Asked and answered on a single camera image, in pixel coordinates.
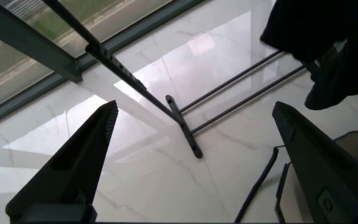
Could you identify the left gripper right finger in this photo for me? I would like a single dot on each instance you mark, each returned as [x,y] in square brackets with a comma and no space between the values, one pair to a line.
[331,180]

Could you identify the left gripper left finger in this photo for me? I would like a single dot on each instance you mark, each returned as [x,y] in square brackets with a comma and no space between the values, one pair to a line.
[73,168]

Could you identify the black garment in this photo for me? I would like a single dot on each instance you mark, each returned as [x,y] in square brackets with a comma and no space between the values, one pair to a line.
[306,25]

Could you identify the black clothes rack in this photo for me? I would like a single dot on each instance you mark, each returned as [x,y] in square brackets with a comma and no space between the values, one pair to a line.
[120,67]

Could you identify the window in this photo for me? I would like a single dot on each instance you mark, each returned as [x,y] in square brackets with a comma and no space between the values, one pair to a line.
[11,62]

